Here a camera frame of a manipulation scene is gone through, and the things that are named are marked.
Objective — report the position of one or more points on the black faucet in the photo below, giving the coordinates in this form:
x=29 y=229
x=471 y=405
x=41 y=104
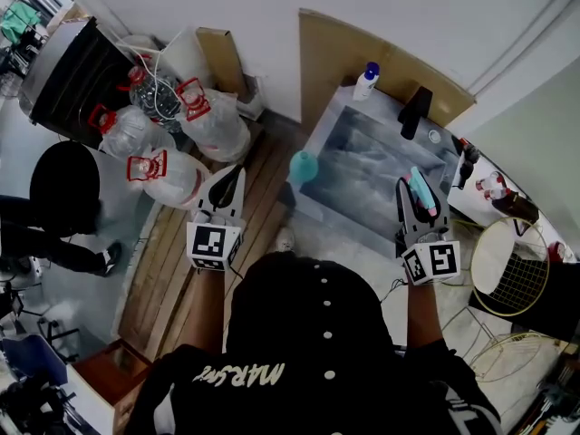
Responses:
x=414 y=111

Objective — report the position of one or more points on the white raised ledge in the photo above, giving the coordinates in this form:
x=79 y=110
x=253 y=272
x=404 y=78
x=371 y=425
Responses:
x=471 y=202

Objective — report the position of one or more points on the white board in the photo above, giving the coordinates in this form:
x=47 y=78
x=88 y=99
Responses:
x=90 y=401

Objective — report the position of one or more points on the wooden plank platform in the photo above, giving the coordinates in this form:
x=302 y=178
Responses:
x=267 y=188

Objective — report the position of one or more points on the dark brown bag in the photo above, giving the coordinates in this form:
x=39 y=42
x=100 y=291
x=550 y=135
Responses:
x=516 y=206

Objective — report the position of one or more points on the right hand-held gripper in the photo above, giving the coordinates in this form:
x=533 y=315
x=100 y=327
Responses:
x=435 y=261

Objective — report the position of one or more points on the red white small jar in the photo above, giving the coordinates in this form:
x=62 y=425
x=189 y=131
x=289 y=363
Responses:
x=556 y=251

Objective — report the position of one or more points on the brown wooden side table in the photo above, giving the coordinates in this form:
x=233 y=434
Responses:
x=104 y=370

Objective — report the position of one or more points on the black equipment pile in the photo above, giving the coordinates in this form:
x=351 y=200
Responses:
x=31 y=406

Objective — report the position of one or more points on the grey marbled sink cabinet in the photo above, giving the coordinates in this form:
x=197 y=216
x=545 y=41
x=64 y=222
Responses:
x=362 y=166

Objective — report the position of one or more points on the person's left white shoe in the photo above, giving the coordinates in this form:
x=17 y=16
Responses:
x=285 y=240

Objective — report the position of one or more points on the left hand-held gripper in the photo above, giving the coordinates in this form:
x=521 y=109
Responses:
x=210 y=243

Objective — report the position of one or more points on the teal pink spray head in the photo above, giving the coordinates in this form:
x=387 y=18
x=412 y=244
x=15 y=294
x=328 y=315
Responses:
x=421 y=190

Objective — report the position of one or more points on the person's black buttoned shirt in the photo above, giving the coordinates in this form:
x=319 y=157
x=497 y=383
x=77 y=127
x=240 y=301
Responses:
x=308 y=347

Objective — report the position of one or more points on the teal spray bottle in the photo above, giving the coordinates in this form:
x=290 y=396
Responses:
x=303 y=168

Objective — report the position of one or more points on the black handheld tool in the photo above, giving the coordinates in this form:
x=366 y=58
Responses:
x=469 y=161

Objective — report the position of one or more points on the chrome round sink button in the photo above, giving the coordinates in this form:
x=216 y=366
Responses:
x=434 y=136

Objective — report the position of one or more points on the white blue pump soap bottle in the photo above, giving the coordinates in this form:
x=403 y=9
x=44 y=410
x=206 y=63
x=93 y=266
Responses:
x=364 y=84

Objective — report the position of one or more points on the blue office chair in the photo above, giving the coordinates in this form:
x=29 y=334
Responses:
x=31 y=356

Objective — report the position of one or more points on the black steel cabinet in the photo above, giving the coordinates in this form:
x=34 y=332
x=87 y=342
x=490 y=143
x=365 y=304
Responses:
x=77 y=80

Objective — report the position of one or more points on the person's right forearm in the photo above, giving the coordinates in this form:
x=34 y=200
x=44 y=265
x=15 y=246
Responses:
x=423 y=315

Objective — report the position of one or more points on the black glass cabinet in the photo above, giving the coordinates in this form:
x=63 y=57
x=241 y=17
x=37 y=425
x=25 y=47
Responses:
x=562 y=306

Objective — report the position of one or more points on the person's left forearm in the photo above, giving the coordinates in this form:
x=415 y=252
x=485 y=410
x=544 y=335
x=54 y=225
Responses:
x=204 y=311

